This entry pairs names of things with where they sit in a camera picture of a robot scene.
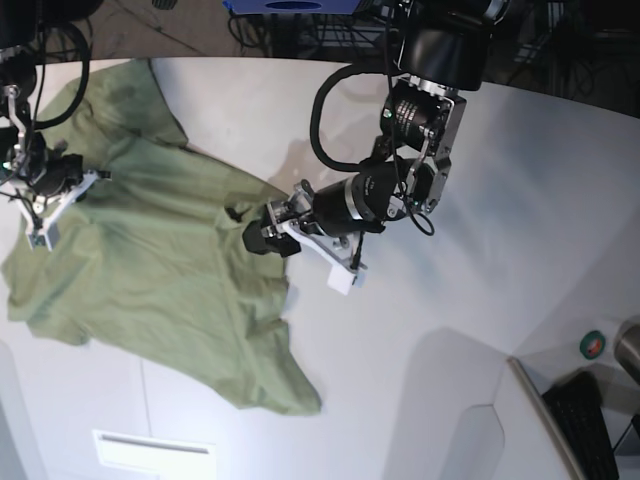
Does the white label plate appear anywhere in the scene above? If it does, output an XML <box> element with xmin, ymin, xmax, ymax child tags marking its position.
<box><xmin>93</xmin><ymin>430</ymin><xmax>218</xmax><ymax>479</ymax></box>

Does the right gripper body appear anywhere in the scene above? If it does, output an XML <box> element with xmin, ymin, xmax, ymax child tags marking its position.
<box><xmin>22</xmin><ymin>152</ymin><xmax>84</xmax><ymax>199</ymax></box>

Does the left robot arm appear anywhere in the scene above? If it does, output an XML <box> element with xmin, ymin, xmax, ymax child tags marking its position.
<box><xmin>242</xmin><ymin>1</ymin><xmax>510</xmax><ymax>258</ymax></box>

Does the green t-shirt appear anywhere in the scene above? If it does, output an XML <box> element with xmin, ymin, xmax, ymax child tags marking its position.
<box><xmin>1</xmin><ymin>60</ymin><xmax>321</xmax><ymax>416</ymax></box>

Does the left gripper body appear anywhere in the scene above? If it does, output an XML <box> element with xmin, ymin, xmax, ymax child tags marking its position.
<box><xmin>265</xmin><ymin>177</ymin><xmax>385</xmax><ymax>238</ymax></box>

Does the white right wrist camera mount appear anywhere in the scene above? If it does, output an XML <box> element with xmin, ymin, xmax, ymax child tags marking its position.
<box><xmin>8</xmin><ymin>170</ymin><xmax>112</xmax><ymax>251</ymax></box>

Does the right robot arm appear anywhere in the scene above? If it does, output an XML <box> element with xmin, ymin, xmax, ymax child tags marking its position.
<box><xmin>1</xmin><ymin>1</ymin><xmax>101</xmax><ymax>198</ymax></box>

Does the black keyboard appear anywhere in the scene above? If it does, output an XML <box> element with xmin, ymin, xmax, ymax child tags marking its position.
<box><xmin>542</xmin><ymin>370</ymin><xmax>619</xmax><ymax>480</ymax></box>

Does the metal cylinder cup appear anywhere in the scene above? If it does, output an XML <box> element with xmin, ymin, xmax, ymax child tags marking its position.
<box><xmin>614</xmin><ymin>322</ymin><xmax>640</xmax><ymax>384</ymax></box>

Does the grey table edge rail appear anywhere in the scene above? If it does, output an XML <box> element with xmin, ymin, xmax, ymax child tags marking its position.
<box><xmin>507</xmin><ymin>357</ymin><xmax>585</xmax><ymax>479</ymax></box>

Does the green tape roll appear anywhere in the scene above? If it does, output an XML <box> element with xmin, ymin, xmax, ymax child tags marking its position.
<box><xmin>579</xmin><ymin>330</ymin><xmax>607</xmax><ymax>361</ymax></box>

